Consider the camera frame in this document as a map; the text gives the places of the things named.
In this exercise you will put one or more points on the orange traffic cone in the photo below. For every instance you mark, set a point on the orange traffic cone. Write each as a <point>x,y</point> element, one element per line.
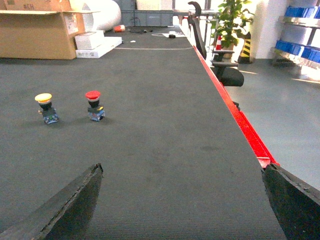
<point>218,46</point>

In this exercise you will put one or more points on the white foam roll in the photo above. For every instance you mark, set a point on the white foam roll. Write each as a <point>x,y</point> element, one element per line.
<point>105,14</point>

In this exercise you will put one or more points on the white flat boxes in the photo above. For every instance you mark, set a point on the white flat boxes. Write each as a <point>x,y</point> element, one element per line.
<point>93,45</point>

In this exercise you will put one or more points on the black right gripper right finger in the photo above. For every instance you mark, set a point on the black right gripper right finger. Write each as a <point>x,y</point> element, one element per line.
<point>295,203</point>

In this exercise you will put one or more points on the green potted plant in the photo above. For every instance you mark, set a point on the green potted plant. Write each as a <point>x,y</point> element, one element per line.
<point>233,21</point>

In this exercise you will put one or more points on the red metal table frame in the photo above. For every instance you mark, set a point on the red metal table frame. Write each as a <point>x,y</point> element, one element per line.
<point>260,150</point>

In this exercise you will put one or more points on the large cardboard box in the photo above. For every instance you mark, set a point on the large cardboard box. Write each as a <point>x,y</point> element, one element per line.
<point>39,29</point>

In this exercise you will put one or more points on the steel shelf with blue bins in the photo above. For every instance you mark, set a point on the steel shelf with blue bins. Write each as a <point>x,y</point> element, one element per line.
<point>299,40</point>

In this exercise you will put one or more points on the yellow black striped post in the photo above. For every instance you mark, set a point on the yellow black striped post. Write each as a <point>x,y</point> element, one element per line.
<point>244,57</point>

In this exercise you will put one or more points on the yellow mushroom push button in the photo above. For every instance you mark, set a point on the yellow mushroom push button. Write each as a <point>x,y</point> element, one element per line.
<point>47,111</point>

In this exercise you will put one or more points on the dark grey table mat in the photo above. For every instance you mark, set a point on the dark grey table mat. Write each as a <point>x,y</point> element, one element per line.
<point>176,165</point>

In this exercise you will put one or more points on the black office chair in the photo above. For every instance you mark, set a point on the black office chair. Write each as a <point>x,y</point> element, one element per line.
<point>224,71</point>

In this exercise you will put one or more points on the red mushroom push button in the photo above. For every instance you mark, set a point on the red mushroom push button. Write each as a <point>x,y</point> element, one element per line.
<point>96,111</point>

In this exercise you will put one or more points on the grey plastic crate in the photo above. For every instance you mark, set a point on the grey plastic crate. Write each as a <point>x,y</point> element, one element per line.
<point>147,18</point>

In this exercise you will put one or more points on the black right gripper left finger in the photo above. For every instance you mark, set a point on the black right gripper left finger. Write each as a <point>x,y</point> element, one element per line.
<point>66,215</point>

